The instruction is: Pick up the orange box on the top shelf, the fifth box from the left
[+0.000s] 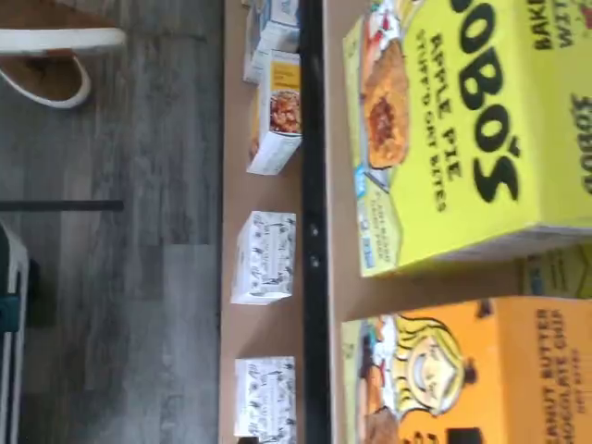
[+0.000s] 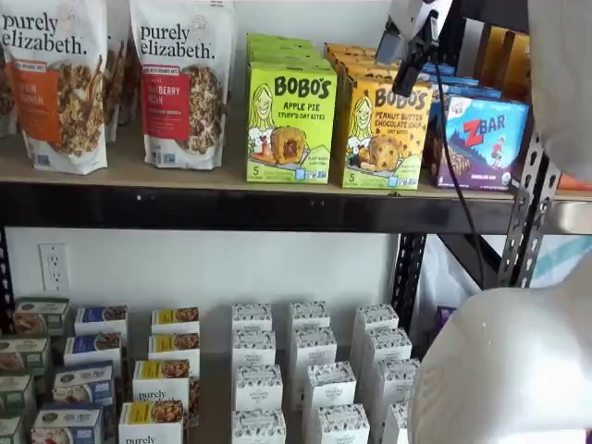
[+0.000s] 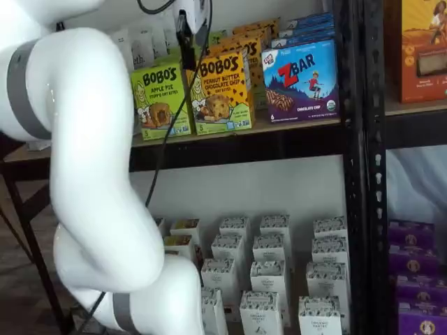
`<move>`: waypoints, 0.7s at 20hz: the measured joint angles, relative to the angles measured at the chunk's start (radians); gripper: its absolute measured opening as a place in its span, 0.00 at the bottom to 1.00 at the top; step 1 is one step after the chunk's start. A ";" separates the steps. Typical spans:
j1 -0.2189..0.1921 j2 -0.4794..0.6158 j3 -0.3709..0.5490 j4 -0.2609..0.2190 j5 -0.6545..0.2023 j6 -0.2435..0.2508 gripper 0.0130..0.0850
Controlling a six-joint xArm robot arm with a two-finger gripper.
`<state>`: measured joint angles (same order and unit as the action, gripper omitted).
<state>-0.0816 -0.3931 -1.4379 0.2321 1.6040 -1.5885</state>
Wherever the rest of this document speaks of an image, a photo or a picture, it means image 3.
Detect purple snack box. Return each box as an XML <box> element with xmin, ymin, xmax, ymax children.
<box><xmin>395</xmin><ymin>274</ymin><xmax>447</xmax><ymax>305</ymax></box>
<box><xmin>388</xmin><ymin>244</ymin><xmax>440</xmax><ymax>277</ymax></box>
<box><xmin>397</xmin><ymin>301</ymin><xmax>447</xmax><ymax>335</ymax></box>
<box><xmin>388</xmin><ymin>219</ymin><xmax>437</xmax><ymax>248</ymax></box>

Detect orange Bobo's peanut butter box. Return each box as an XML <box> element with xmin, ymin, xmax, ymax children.
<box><xmin>233</xmin><ymin>19</ymin><xmax>280</xmax><ymax>38</ymax></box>
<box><xmin>205</xmin><ymin>36</ymin><xmax>263</xmax><ymax>91</ymax></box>
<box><xmin>186</xmin><ymin>48</ymin><xmax>256</xmax><ymax>136</ymax></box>
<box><xmin>220</xmin><ymin>26</ymin><xmax>273</xmax><ymax>46</ymax></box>

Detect black frame side table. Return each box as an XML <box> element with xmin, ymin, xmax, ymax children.
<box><xmin>0</xmin><ymin>132</ymin><xmax>76</xmax><ymax>335</ymax></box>

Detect white patterned carton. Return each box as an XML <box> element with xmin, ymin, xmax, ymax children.
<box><xmin>240</xmin><ymin>291</ymin><xmax>285</xmax><ymax>335</ymax></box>
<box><xmin>219</xmin><ymin>216</ymin><xmax>251</xmax><ymax>242</ymax></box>
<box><xmin>311</xmin><ymin>236</ymin><xmax>349</xmax><ymax>267</ymax></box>
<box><xmin>200</xmin><ymin>258</ymin><xmax>236</xmax><ymax>308</ymax></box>
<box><xmin>201</xmin><ymin>288</ymin><xmax>228</xmax><ymax>335</ymax></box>
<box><xmin>211</xmin><ymin>233</ymin><xmax>244</xmax><ymax>266</ymax></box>
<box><xmin>260</xmin><ymin>214</ymin><xmax>291</xmax><ymax>241</ymax></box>
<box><xmin>252</xmin><ymin>235</ymin><xmax>286</xmax><ymax>265</ymax></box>
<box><xmin>313</xmin><ymin>216</ymin><xmax>348</xmax><ymax>241</ymax></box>
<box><xmin>306</xmin><ymin>262</ymin><xmax>349</xmax><ymax>302</ymax></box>
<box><xmin>250</xmin><ymin>260</ymin><xmax>288</xmax><ymax>304</ymax></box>
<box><xmin>299</xmin><ymin>296</ymin><xmax>343</xmax><ymax>335</ymax></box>

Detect wooden shelf board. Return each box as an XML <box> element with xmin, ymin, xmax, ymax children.
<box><xmin>131</xmin><ymin>117</ymin><xmax>342</xmax><ymax>149</ymax></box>
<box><xmin>386</xmin><ymin>99</ymin><xmax>447</xmax><ymax>117</ymax></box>

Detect large orange snack box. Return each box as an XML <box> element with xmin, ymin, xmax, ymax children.
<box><xmin>386</xmin><ymin>0</ymin><xmax>447</xmax><ymax>104</ymax></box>

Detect green Bobo's apple pie box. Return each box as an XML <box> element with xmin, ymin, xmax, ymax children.
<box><xmin>131</xmin><ymin>62</ymin><xmax>193</xmax><ymax>142</ymax></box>
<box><xmin>208</xmin><ymin>30</ymin><xmax>228</xmax><ymax>47</ymax></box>

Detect blue purple Zbar box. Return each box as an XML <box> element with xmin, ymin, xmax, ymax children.
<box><xmin>270</xmin><ymin>28</ymin><xmax>336</xmax><ymax>50</ymax></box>
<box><xmin>288</xmin><ymin>13</ymin><xmax>333</xmax><ymax>28</ymax></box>
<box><xmin>261</xmin><ymin>38</ymin><xmax>340</xmax><ymax>124</ymax></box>
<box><xmin>279</xmin><ymin>21</ymin><xmax>335</xmax><ymax>38</ymax></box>

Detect white box yellow label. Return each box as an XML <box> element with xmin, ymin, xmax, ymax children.
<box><xmin>163</xmin><ymin>235</ymin><xmax>194</xmax><ymax>262</ymax></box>
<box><xmin>170</xmin><ymin>218</ymin><xmax>202</xmax><ymax>245</ymax></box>

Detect black cable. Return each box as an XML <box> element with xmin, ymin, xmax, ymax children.
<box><xmin>75</xmin><ymin>0</ymin><xmax>214</xmax><ymax>335</ymax></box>

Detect white cartons with patterned tops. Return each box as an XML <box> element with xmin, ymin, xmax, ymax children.
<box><xmin>153</xmin><ymin>209</ymin><xmax>350</xmax><ymax>335</ymax></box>

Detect black metal shelf rack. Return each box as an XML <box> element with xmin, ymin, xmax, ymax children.
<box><xmin>365</xmin><ymin>0</ymin><xmax>447</xmax><ymax>335</ymax></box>
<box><xmin>127</xmin><ymin>0</ymin><xmax>367</xmax><ymax>335</ymax></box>

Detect white plastic sheet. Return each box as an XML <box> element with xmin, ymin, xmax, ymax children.
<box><xmin>386</xmin><ymin>149</ymin><xmax>447</xmax><ymax>221</ymax></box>

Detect white granola bag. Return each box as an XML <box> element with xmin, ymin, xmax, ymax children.
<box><xmin>163</xmin><ymin>27</ymin><xmax>181</xmax><ymax>54</ymax></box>
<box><xmin>131</xmin><ymin>27</ymin><xmax>156</xmax><ymax>70</ymax></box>
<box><xmin>152</xmin><ymin>26</ymin><xmax>169</xmax><ymax>59</ymax></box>

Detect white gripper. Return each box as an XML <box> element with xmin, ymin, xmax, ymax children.
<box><xmin>173</xmin><ymin>0</ymin><xmax>213</xmax><ymax>70</ymax></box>

